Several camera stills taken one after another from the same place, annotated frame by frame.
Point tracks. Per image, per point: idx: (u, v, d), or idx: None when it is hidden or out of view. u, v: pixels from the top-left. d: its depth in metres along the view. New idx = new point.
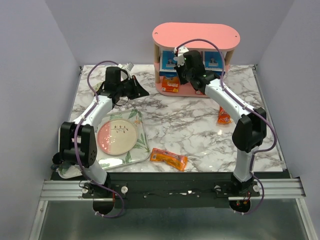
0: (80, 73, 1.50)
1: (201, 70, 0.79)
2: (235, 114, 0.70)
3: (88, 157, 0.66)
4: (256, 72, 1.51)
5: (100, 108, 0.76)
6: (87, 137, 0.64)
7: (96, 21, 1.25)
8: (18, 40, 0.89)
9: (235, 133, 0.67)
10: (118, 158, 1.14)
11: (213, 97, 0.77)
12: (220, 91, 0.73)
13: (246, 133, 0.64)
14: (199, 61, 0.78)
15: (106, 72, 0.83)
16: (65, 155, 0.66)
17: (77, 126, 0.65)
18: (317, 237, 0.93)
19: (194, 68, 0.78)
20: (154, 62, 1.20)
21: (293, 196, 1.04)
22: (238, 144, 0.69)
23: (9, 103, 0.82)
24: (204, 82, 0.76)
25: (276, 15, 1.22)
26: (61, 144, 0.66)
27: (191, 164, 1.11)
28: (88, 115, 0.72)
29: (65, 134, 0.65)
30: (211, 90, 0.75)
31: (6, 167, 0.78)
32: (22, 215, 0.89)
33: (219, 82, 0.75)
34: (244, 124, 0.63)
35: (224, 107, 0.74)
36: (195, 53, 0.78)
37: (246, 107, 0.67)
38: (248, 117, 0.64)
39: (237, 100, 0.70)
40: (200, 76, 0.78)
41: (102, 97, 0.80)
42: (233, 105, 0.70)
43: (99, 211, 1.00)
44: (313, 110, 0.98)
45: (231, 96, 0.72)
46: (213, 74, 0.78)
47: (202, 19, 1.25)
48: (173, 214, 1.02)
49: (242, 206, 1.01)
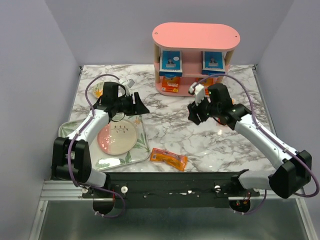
0: (80, 73, 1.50)
1: (229, 105, 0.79)
2: (274, 157, 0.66)
3: (81, 174, 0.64)
4: (256, 72, 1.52)
5: (96, 123, 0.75)
6: (80, 154, 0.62)
7: (96, 21, 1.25)
8: (18, 40, 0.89)
9: (276, 178, 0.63)
10: (118, 158, 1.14)
11: (245, 134, 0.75)
12: (253, 129, 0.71)
13: (290, 180, 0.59)
14: (225, 94, 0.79)
15: (105, 87, 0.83)
16: (58, 172, 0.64)
17: (71, 141, 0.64)
18: (317, 236, 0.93)
19: (221, 104, 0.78)
20: (154, 62, 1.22)
21: (293, 196, 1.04)
22: (278, 188, 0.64)
23: (9, 103, 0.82)
24: (234, 117, 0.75)
25: (277, 15, 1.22)
26: (54, 160, 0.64)
27: (191, 164, 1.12)
28: (83, 130, 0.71)
29: (58, 150, 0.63)
30: (243, 127, 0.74)
31: (6, 167, 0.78)
32: (22, 215, 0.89)
33: (252, 120, 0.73)
34: (287, 172, 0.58)
35: (259, 146, 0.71)
36: (221, 87, 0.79)
37: (287, 150, 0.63)
38: (291, 163, 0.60)
39: (275, 142, 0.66)
40: (229, 111, 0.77)
41: (99, 110, 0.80)
42: (271, 147, 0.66)
43: (99, 210, 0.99)
44: (313, 110, 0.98)
45: (267, 135, 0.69)
46: (244, 108, 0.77)
47: (202, 19, 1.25)
48: (173, 214, 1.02)
49: (242, 206, 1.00)
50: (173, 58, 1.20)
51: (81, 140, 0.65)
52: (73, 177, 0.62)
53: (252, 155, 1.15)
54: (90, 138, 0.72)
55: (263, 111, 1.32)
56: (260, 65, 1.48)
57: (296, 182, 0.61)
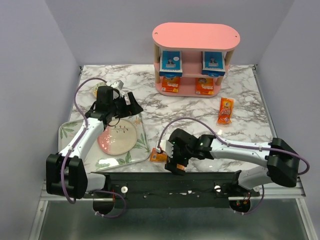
0: (80, 73, 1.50)
1: (194, 142, 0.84)
2: (257, 160, 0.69)
3: (77, 190, 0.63)
4: (256, 72, 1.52)
5: (91, 134, 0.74)
6: (74, 172, 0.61)
7: (96, 21, 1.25)
8: (18, 40, 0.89)
9: (273, 175, 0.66)
10: (118, 158, 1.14)
11: (224, 157, 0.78)
12: (226, 148, 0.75)
13: (283, 170, 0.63)
14: (186, 135, 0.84)
15: (98, 92, 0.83)
16: (53, 189, 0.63)
17: (65, 159, 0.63)
18: (316, 236, 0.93)
19: (189, 144, 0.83)
20: (154, 62, 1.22)
21: (293, 196, 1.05)
22: (282, 182, 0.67)
23: (9, 103, 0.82)
24: (205, 150, 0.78)
25: (277, 15, 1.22)
26: (49, 177, 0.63)
27: (191, 164, 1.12)
28: (76, 145, 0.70)
29: (51, 168, 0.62)
30: (218, 152, 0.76)
31: (6, 167, 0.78)
32: (22, 216, 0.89)
33: (220, 142, 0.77)
34: (276, 166, 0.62)
35: (240, 158, 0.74)
36: (179, 132, 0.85)
37: (262, 147, 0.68)
38: (272, 158, 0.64)
39: (248, 147, 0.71)
40: (199, 147, 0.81)
41: (93, 119, 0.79)
42: (250, 153, 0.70)
43: (99, 211, 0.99)
44: (313, 110, 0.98)
45: (239, 145, 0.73)
46: (208, 137, 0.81)
47: (202, 19, 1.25)
48: (173, 214, 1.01)
49: (242, 206, 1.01)
50: (173, 58, 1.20)
51: (75, 158, 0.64)
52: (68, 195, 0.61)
53: None
54: (85, 151, 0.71)
55: (263, 111, 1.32)
56: (260, 65, 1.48)
57: (291, 168, 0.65)
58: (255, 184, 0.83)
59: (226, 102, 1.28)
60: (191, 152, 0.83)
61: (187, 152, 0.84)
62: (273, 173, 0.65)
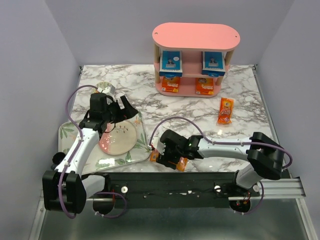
0: (80, 73, 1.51)
1: (184, 142, 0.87)
2: (240, 155, 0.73)
3: (76, 205, 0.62)
4: (256, 72, 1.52)
5: (86, 145, 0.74)
6: (72, 187, 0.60)
7: (96, 21, 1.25)
8: (18, 39, 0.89)
9: (258, 169, 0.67)
10: (117, 158, 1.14)
11: (211, 155, 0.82)
12: (212, 146, 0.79)
13: (265, 162, 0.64)
14: (176, 136, 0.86)
15: (91, 101, 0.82)
16: (52, 205, 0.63)
17: (61, 175, 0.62)
18: (316, 236, 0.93)
19: (179, 145, 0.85)
20: (154, 62, 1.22)
21: (293, 196, 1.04)
22: (268, 175, 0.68)
23: (9, 103, 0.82)
24: (194, 150, 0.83)
25: (277, 15, 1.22)
26: (46, 194, 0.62)
27: (191, 164, 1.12)
28: (73, 159, 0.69)
29: (49, 185, 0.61)
30: (205, 151, 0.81)
31: (6, 167, 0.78)
32: (22, 215, 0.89)
33: (206, 141, 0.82)
34: (257, 159, 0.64)
35: (226, 154, 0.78)
36: (169, 133, 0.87)
37: (243, 142, 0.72)
38: (253, 151, 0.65)
39: (231, 143, 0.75)
40: (188, 147, 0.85)
41: (87, 130, 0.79)
42: (232, 149, 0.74)
43: (99, 211, 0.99)
44: (313, 110, 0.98)
45: (223, 142, 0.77)
46: (196, 137, 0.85)
47: (202, 19, 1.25)
48: (173, 214, 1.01)
49: (242, 206, 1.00)
50: (173, 58, 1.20)
51: (71, 173, 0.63)
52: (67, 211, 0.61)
53: None
54: (81, 164, 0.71)
55: (263, 111, 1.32)
56: (260, 65, 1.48)
57: (274, 160, 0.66)
58: (252, 182, 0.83)
59: (226, 102, 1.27)
60: (182, 153, 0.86)
61: (177, 153, 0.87)
62: (256, 167, 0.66)
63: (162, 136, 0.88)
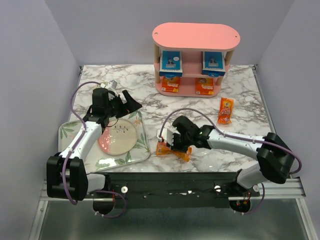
0: (80, 73, 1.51)
1: (196, 130, 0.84)
2: (249, 151, 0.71)
3: (79, 191, 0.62)
4: (256, 72, 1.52)
5: (89, 137, 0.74)
6: (75, 172, 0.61)
7: (96, 21, 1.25)
8: (18, 40, 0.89)
9: (263, 168, 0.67)
10: (118, 158, 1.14)
11: (219, 147, 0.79)
12: (223, 138, 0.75)
13: (273, 164, 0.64)
14: (188, 122, 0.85)
15: (94, 96, 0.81)
16: (53, 192, 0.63)
17: (65, 160, 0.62)
18: (317, 237, 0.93)
19: (189, 132, 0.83)
20: (154, 62, 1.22)
21: (293, 196, 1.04)
22: (271, 176, 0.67)
23: (10, 103, 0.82)
24: (204, 139, 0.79)
25: (277, 15, 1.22)
26: (48, 180, 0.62)
27: (191, 164, 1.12)
28: (76, 146, 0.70)
29: (52, 170, 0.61)
30: (216, 142, 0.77)
31: (6, 167, 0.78)
32: (22, 215, 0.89)
33: (217, 132, 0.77)
34: (265, 158, 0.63)
35: (235, 149, 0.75)
36: (182, 118, 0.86)
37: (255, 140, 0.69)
38: (265, 150, 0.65)
39: (241, 138, 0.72)
40: (198, 135, 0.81)
41: (91, 123, 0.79)
42: (243, 144, 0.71)
43: (99, 211, 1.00)
44: (313, 110, 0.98)
45: (234, 136, 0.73)
46: (209, 126, 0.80)
47: (202, 19, 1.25)
48: (173, 214, 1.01)
49: (242, 206, 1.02)
50: (173, 58, 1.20)
51: (75, 158, 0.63)
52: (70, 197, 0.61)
53: None
54: (83, 153, 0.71)
55: (263, 111, 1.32)
56: (260, 65, 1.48)
57: (282, 164, 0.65)
58: (254, 183, 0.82)
59: (226, 102, 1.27)
60: (191, 140, 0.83)
61: (187, 140, 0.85)
62: (262, 165, 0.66)
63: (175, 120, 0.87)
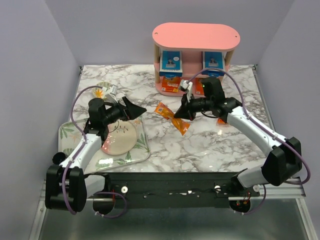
0: (80, 73, 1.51)
1: (221, 97, 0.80)
2: (264, 145, 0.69)
3: (78, 201, 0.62)
4: (256, 72, 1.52)
5: (89, 148, 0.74)
6: (74, 182, 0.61)
7: (96, 21, 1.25)
8: (18, 39, 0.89)
9: (268, 166, 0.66)
10: (118, 158, 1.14)
11: (237, 126, 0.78)
12: (244, 119, 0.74)
13: (280, 165, 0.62)
14: (219, 88, 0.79)
15: (89, 110, 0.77)
16: (52, 203, 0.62)
17: (65, 169, 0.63)
18: (317, 237, 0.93)
19: (214, 96, 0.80)
20: (154, 62, 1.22)
21: (293, 196, 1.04)
22: (272, 178, 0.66)
23: (9, 103, 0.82)
24: (225, 110, 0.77)
25: (277, 16, 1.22)
26: (47, 190, 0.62)
27: (191, 164, 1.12)
28: (76, 157, 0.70)
29: (52, 180, 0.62)
30: (234, 118, 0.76)
31: (6, 167, 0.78)
32: (22, 215, 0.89)
33: (243, 111, 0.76)
34: (277, 157, 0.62)
35: (251, 136, 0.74)
36: (214, 80, 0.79)
37: (277, 137, 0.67)
38: (279, 149, 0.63)
39: (265, 130, 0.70)
40: (221, 104, 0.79)
41: (91, 135, 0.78)
42: (261, 135, 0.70)
43: (99, 211, 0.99)
44: (313, 110, 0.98)
45: (258, 125, 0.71)
46: (235, 101, 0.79)
47: (202, 20, 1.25)
48: (173, 214, 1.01)
49: (242, 206, 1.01)
50: (173, 58, 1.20)
51: (75, 168, 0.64)
52: (69, 207, 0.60)
53: (252, 155, 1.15)
54: (84, 163, 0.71)
55: (263, 111, 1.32)
56: (260, 65, 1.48)
57: (287, 170, 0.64)
58: (254, 182, 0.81)
59: None
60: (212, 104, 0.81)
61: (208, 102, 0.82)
62: (269, 163, 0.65)
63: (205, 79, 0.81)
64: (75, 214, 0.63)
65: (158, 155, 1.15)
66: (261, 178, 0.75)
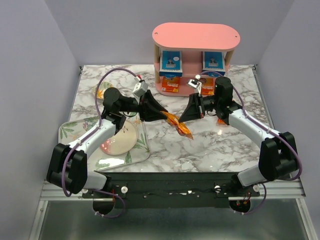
0: (80, 73, 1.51)
1: (228, 101, 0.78)
2: (259, 139, 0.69)
3: (74, 184, 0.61)
4: (256, 72, 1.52)
5: (101, 134, 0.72)
6: (76, 164, 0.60)
7: (95, 21, 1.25)
8: (18, 40, 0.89)
9: (262, 159, 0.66)
10: (117, 158, 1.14)
11: (236, 125, 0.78)
12: (243, 119, 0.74)
13: (273, 157, 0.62)
14: (229, 92, 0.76)
15: (103, 103, 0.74)
16: (52, 178, 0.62)
17: (71, 150, 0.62)
18: (317, 237, 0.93)
19: (221, 100, 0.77)
20: (154, 62, 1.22)
21: (293, 196, 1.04)
22: (267, 172, 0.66)
23: (10, 103, 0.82)
24: (227, 113, 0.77)
25: (276, 16, 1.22)
26: (51, 165, 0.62)
27: (191, 164, 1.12)
28: (85, 140, 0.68)
29: (56, 157, 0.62)
30: (234, 118, 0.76)
31: (6, 167, 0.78)
32: (22, 215, 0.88)
33: (242, 112, 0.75)
34: (268, 147, 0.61)
35: (248, 133, 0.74)
36: (228, 85, 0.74)
37: (271, 131, 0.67)
38: (272, 141, 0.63)
39: (260, 125, 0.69)
40: (225, 107, 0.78)
41: (107, 121, 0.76)
42: (256, 130, 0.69)
43: (99, 211, 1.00)
44: (313, 110, 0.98)
45: (254, 121, 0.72)
46: (237, 105, 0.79)
47: (202, 20, 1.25)
48: (173, 214, 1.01)
49: (241, 206, 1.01)
50: (173, 58, 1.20)
51: (80, 151, 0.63)
52: (64, 187, 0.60)
53: (252, 155, 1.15)
54: (91, 149, 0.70)
55: (263, 111, 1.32)
56: (260, 65, 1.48)
57: (281, 164, 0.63)
58: (253, 181, 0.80)
59: None
60: (218, 106, 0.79)
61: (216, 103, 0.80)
62: (263, 156, 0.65)
63: (219, 81, 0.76)
64: (69, 196, 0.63)
65: (158, 155, 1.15)
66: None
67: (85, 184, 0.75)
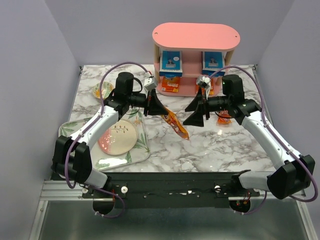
0: (80, 73, 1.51)
1: (241, 98, 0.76)
2: (276, 156, 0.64)
3: (79, 175, 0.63)
4: (256, 72, 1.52)
5: (104, 123, 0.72)
6: (79, 157, 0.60)
7: (95, 21, 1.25)
8: (18, 40, 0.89)
9: (274, 178, 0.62)
10: (118, 158, 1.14)
11: (251, 130, 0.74)
12: (261, 127, 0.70)
13: (288, 181, 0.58)
14: (239, 87, 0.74)
15: (117, 80, 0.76)
16: (58, 169, 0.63)
17: (73, 143, 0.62)
18: (317, 237, 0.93)
19: (233, 96, 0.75)
20: (154, 62, 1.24)
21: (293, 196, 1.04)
22: (276, 189, 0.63)
23: (10, 103, 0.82)
24: (242, 111, 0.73)
25: (276, 16, 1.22)
26: (55, 157, 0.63)
27: (191, 164, 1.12)
28: (87, 131, 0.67)
29: (59, 149, 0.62)
30: (250, 123, 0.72)
31: (6, 167, 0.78)
32: (22, 215, 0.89)
33: (261, 117, 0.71)
34: (287, 173, 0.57)
35: (263, 144, 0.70)
36: (236, 79, 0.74)
37: (291, 152, 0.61)
38: (291, 165, 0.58)
39: (280, 142, 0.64)
40: (239, 105, 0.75)
41: (109, 108, 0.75)
42: (275, 147, 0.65)
43: (99, 211, 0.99)
44: (313, 109, 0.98)
45: (274, 135, 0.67)
46: (254, 104, 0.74)
47: (202, 20, 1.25)
48: (173, 214, 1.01)
49: (242, 206, 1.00)
50: (173, 58, 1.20)
51: (83, 143, 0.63)
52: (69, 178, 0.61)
53: (252, 155, 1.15)
54: (93, 140, 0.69)
55: None
56: (260, 65, 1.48)
57: (294, 184, 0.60)
58: (252, 183, 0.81)
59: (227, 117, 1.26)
60: (229, 105, 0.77)
61: (227, 102, 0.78)
62: (276, 176, 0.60)
63: (227, 76, 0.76)
64: (72, 188, 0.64)
65: (158, 155, 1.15)
66: (264, 184, 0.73)
67: (87, 180, 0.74)
